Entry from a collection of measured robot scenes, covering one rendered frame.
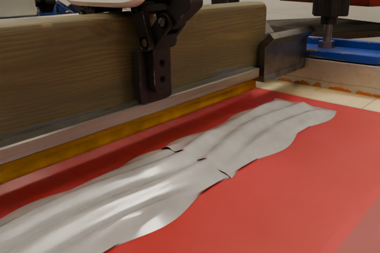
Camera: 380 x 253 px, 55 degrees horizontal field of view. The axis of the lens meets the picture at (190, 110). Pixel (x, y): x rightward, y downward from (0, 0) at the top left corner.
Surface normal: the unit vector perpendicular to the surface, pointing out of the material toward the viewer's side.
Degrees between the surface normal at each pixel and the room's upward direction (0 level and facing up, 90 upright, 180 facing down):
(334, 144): 0
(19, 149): 90
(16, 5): 90
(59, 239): 30
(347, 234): 0
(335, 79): 90
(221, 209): 0
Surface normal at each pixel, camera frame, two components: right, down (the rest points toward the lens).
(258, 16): 0.73, 0.21
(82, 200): 0.31, -0.72
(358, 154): -0.02, -0.95
